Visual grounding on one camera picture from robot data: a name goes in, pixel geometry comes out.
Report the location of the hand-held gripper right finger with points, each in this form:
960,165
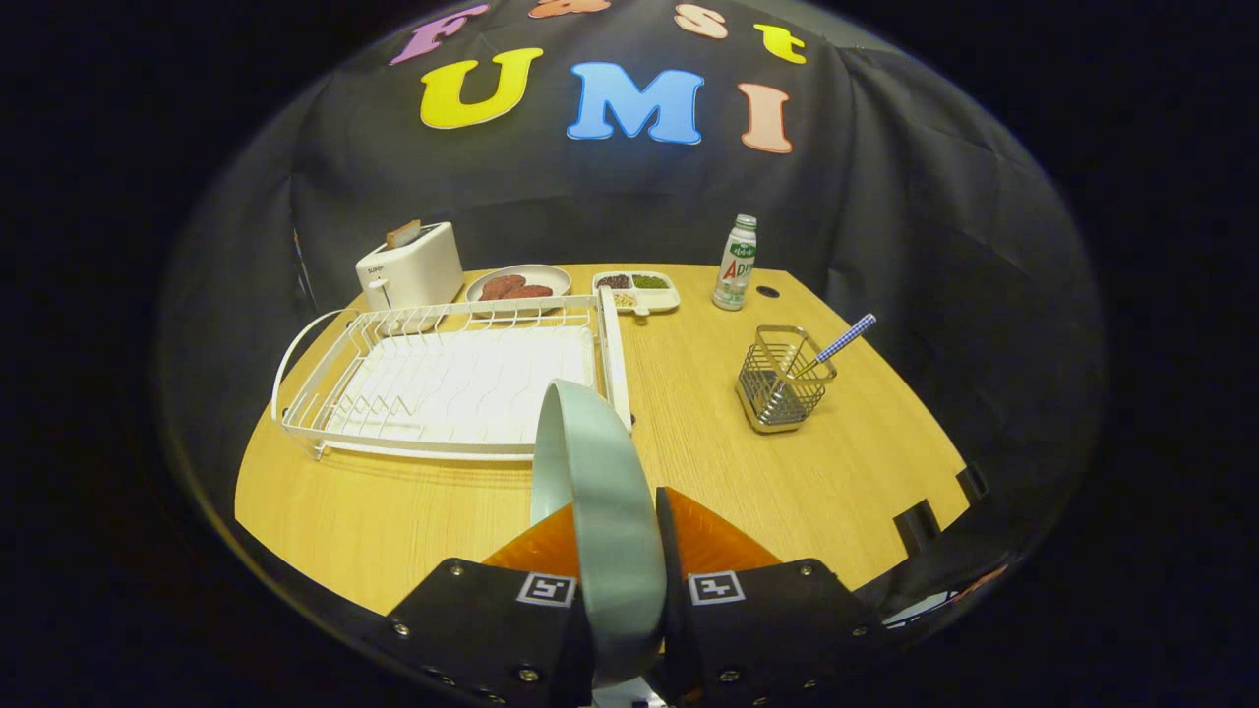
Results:
767,629

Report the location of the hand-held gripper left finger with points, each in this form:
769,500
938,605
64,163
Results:
492,629

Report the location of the pale green plate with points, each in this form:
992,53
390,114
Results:
615,531

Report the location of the round beige dish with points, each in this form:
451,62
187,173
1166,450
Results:
546,275

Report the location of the red meat patty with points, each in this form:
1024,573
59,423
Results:
497,285
533,292

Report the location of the white divided snack tray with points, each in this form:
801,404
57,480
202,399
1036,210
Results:
654,298

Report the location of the white drink bottle green cap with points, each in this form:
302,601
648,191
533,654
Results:
736,270

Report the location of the white toaster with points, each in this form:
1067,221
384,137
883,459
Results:
418,270

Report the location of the toast slice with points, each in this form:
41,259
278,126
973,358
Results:
403,234

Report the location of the black backdrop cloth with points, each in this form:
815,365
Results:
590,187

